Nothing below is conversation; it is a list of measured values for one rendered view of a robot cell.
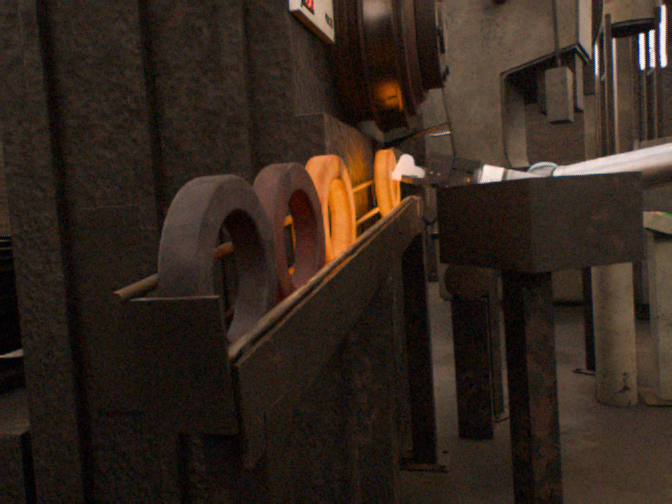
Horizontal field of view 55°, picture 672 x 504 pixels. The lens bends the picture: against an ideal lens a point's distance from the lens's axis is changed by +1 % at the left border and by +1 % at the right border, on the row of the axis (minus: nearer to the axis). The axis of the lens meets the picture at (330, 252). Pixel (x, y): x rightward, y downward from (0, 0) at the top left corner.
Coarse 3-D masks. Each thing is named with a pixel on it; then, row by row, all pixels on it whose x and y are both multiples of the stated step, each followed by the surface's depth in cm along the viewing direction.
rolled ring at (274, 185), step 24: (264, 168) 71; (288, 168) 70; (264, 192) 67; (288, 192) 70; (312, 192) 78; (312, 216) 79; (312, 240) 80; (312, 264) 79; (288, 288) 68; (288, 312) 69
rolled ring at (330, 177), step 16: (320, 160) 87; (336, 160) 90; (320, 176) 84; (336, 176) 90; (320, 192) 83; (336, 192) 96; (352, 192) 99; (336, 208) 97; (352, 208) 98; (336, 224) 98; (352, 224) 98; (336, 240) 97; (352, 240) 97
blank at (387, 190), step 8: (376, 152) 143; (384, 152) 142; (392, 152) 145; (376, 160) 140; (384, 160) 139; (392, 160) 144; (376, 168) 139; (384, 168) 138; (392, 168) 143; (376, 176) 138; (384, 176) 138; (376, 184) 138; (384, 184) 138; (392, 184) 141; (376, 192) 139; (384, 192) 138; (392, 192) 141; (384, 200) 139; (392, 200) 140; (384, 208) 141; (392, 208) 140
